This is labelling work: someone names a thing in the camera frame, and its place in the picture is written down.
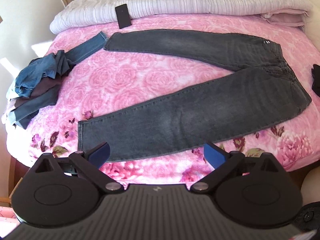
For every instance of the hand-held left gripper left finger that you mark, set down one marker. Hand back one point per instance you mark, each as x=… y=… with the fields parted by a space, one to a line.
x=100 y=155

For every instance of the light pink garment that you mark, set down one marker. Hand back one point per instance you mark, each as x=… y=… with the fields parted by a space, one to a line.
x=7 y=112

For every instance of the pale blue garment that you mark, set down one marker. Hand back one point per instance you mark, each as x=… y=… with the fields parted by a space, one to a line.
x=11 y=91

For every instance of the grey striped quilt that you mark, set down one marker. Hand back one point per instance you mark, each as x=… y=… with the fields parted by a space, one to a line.
x=187 y=2

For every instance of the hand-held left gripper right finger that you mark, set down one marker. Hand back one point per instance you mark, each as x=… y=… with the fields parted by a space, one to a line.
x=213 y=156

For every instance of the dark grey garment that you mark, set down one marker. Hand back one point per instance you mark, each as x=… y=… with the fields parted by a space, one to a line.
x=32 y=107

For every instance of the grey jeans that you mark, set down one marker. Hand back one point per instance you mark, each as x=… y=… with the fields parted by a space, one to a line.
x=200 y=115

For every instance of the black cloth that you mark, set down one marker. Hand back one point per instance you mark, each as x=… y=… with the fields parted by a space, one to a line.
x=316 y=80

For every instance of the dark brown garment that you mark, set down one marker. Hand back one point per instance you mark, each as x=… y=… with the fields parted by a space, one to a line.
x=46 y=86

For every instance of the blue jeans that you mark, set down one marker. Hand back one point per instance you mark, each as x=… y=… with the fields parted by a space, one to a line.
x=87 y=47

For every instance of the folded pale pink sheet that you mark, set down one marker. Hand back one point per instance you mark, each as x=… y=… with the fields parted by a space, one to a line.
x=285 y=18

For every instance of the pink rose blanket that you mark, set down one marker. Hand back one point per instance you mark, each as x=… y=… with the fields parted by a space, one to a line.
x=125 y=80

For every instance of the black smartphone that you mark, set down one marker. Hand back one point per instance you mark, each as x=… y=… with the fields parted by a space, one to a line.
x=123 y=16

